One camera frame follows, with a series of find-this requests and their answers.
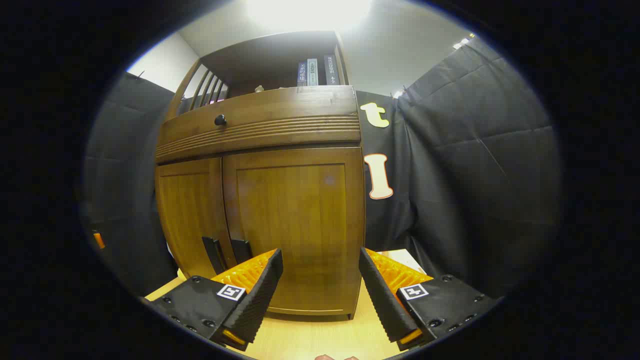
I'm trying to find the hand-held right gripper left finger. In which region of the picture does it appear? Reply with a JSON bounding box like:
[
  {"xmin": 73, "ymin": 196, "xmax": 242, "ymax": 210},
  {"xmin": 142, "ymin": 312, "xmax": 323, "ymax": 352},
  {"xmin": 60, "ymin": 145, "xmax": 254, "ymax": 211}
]
[{"xmin": 142, "ymin": 248, "xmax": 284, "ymax": 352}]

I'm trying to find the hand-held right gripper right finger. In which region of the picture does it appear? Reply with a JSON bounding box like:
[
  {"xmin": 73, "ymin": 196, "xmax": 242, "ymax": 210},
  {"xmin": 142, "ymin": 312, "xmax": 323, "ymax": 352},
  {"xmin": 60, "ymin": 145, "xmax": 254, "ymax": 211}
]
[{"xmin": 358, "ymin": 247, "xmax": 503, "ymax": 352}]

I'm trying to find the black door handle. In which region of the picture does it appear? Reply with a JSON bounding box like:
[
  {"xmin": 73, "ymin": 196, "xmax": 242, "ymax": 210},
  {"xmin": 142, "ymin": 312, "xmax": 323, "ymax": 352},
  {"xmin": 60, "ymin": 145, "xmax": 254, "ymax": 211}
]
[
  {"xmin": 230, "ymin": 239, "xmax": 252, "ymax": 266},
  {"xmin": 202, "ymin": 236, "xmax": 227, "ymax": 276}
]

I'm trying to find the wooden cabinet door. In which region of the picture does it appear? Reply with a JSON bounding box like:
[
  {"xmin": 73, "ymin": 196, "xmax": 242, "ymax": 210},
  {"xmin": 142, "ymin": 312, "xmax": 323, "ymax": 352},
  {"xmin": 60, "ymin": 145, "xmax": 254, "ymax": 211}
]
[
  {"xmin": 156, "ymin": 157, "xmax": 236, "ymax": 280},
  {"xmin": 222, "ymin": 146, "xmax": 366, "ymax": 316}
]

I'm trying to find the wooden double-door shoe cabinet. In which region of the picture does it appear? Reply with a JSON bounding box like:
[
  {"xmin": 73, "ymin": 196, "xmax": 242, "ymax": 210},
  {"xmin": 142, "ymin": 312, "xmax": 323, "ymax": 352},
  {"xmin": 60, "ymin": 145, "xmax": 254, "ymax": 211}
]
[{"xmin": 154, "ymin": 30, "xmax": 367, "ymax": 321}]

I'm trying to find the wooden cabinet drawer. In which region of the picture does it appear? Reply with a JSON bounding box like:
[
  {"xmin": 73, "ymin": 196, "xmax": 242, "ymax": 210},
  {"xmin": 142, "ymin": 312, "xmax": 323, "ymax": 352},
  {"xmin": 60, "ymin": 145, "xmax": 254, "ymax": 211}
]
[{"xmin": 155, "ymin": 85, "xmax": 362, "ymax": 165}]

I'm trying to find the black backdrop cloth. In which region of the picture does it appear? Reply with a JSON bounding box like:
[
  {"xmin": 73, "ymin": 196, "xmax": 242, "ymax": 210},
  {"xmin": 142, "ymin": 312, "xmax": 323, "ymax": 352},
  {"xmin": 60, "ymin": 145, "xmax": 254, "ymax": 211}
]
[{"xmin": 82, "ymin": 37, "xmax": 563, "ymax": 301}]

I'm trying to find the thick dark book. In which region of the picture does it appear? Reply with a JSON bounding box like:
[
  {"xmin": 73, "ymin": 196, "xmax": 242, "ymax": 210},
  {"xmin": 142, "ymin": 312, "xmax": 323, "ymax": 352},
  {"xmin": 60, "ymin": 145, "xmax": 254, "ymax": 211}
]
[{"xmin": 324, "ymin": 54, "xmax": 341, "ymax": 86}]

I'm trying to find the long ceiling light panel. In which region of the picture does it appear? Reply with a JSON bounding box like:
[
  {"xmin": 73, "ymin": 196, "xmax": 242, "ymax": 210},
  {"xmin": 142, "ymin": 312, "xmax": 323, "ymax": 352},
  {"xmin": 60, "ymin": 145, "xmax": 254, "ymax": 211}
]
[{"xmin": 245, "ymin": 0, "xmax": 373, "ymax": 31}]

